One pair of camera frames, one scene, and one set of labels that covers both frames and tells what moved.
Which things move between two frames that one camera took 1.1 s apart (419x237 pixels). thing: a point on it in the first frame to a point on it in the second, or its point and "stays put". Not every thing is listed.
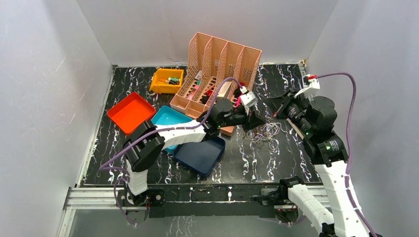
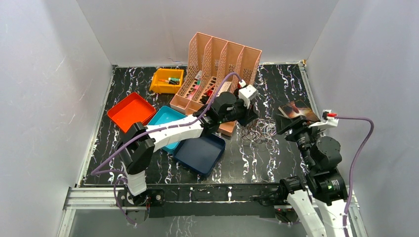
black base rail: (248, 201) stays put
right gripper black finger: (275, 103) to (285, 124)
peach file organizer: (217, 70) stays put
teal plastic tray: (166, 115) stays put
